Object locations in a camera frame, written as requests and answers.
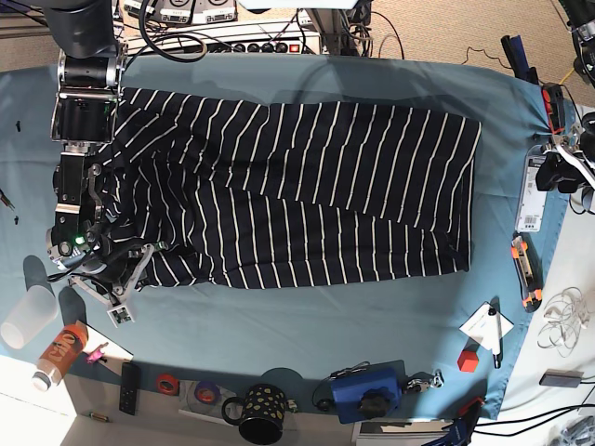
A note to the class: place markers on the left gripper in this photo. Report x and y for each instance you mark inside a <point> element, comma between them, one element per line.
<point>569,162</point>

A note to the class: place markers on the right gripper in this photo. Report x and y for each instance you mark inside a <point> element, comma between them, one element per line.
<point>112,276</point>

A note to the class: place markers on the navy white striped t-shirt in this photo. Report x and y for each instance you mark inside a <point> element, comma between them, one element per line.
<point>255,196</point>

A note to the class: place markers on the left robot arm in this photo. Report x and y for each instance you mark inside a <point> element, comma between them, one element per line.
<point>580,16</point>

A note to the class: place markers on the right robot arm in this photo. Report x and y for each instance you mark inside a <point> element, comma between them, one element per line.
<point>92,62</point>

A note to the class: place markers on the grey blister package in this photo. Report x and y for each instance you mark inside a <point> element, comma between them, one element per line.
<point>532,201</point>

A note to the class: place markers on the pink small figurine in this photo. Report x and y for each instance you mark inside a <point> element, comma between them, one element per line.
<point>97,354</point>

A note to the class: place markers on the red black clamp tool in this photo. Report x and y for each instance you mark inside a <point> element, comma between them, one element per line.
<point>554,105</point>

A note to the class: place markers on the translucent plastic cup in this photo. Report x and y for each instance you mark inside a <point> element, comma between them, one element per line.
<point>36,310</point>

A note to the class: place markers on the orange labelled bottle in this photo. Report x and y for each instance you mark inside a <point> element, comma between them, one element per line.
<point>59,356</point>

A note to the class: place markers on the orange black utility knife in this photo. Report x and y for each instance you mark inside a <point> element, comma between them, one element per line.
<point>531,291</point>

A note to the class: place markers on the black remote control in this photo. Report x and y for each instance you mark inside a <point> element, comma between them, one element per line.
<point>129,388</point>

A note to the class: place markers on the red tape roll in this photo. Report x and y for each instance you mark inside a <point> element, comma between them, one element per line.
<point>167,384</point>

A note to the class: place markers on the blue black clamp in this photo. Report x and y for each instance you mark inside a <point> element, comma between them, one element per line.
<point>516,56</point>

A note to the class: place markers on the green yellow battery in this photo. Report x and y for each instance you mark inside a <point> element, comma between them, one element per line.
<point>99,417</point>

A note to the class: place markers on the purple tape roll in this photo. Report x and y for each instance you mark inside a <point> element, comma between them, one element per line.
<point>207,392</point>

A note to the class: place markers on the white black marker pen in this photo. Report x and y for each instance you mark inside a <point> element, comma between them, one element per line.
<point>495,339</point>

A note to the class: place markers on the white paper card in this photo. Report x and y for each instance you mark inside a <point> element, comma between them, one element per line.
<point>478,327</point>

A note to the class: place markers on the black mug yellow pattern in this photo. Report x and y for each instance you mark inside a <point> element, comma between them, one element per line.
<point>259,414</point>

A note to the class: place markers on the grey flat device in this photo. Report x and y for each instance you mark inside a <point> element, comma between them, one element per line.
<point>564,379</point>

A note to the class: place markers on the teal table cloth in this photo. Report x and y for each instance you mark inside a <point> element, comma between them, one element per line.
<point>296,337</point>

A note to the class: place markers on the red cube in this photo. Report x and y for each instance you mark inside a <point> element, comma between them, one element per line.
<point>467,361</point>

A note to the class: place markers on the metal carabiner keys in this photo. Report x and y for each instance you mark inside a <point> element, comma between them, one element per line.
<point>422,384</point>

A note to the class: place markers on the blue box with knob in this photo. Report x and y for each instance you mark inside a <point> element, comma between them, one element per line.
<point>366,395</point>

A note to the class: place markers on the white power strip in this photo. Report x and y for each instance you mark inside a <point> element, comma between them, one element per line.
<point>280,47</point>

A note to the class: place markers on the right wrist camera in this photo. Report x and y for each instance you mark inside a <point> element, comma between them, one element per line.
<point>120,314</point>

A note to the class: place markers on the blue handled tool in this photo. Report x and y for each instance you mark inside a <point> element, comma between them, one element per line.
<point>460,430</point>

